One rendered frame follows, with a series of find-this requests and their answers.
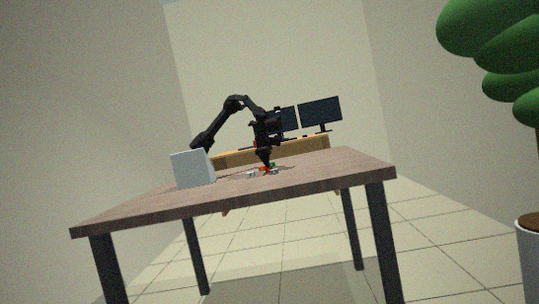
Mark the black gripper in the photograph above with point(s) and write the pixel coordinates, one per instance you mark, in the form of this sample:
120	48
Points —
263	151

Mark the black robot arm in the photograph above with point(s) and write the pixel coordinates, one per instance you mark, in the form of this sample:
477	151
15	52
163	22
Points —
231	105

